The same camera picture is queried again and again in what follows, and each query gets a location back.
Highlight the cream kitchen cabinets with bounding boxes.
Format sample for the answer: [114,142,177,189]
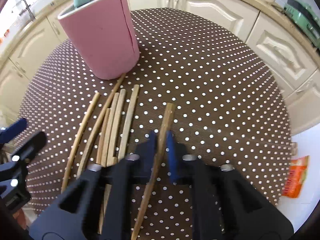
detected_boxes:
[1,0,319,134]

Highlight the kitchen faucet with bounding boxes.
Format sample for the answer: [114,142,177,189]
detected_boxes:
[16,0,36,21]

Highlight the orange plastic bag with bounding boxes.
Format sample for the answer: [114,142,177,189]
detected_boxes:
[282,155,309,198]

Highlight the pink utensil holder cup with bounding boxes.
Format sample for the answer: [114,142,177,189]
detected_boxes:
[57,0,139,80]

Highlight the green electric grill appliance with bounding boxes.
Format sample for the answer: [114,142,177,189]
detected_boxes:
[284,0,320,49]

